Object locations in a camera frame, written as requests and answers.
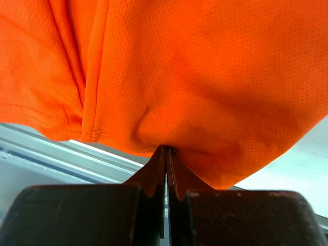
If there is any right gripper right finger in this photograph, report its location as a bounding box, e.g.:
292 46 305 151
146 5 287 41
166 147 215 245

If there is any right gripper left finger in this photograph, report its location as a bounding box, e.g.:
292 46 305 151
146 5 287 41
124 146 166 238

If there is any orange t shirt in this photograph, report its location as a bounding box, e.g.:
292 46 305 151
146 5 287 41
1 1 327 189

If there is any aluminium rail frame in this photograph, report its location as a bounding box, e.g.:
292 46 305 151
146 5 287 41
0 122 144 185

